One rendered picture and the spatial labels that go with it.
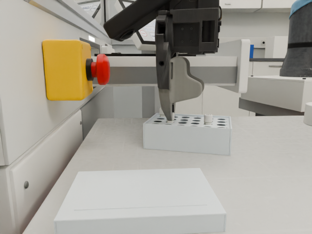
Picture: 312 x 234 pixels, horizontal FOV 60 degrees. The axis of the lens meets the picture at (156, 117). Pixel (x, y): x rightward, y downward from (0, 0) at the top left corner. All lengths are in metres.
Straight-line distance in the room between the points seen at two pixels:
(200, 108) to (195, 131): 3.22
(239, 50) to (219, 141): 0.27
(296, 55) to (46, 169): 0.76
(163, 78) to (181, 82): 0.03
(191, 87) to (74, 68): 0.15
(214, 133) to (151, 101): 1.23
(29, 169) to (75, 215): 0.10
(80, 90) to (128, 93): 1.93
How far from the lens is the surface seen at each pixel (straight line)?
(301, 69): 0.89
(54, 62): 0.34
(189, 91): 0.38
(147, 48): 1.40
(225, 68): 0.59
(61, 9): 0.44
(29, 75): 0.31
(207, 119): 0.40
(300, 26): 0.92
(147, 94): 1.61
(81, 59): 0.34
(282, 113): 0.83
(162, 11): 0.38
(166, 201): 0.23
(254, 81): 0.89
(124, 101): 2.27
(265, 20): 4.50
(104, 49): 0.87
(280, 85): 0.80
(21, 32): 0.30
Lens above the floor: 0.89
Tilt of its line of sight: 12 degrees down
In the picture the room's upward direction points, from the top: straight up
